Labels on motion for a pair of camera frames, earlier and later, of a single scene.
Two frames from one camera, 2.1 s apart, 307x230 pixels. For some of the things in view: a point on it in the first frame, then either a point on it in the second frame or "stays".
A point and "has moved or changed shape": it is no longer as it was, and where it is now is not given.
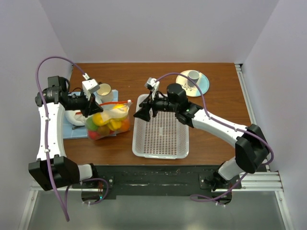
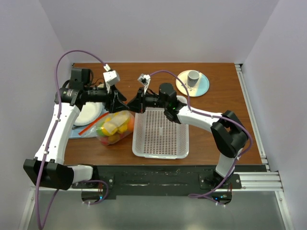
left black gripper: [92, 108] -> [114, 102]
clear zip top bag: [113, 120] has moved or changed shape
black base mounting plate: [114, 180] stays
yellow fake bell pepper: [114, 124] -> [108, 129]
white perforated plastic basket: [164, 136] stays
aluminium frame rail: [268, 180] stays
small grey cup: [194, 74] stays
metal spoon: [73, 128] stays
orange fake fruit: [124, 124] -> [130, 124]
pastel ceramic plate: [203, 83] stays
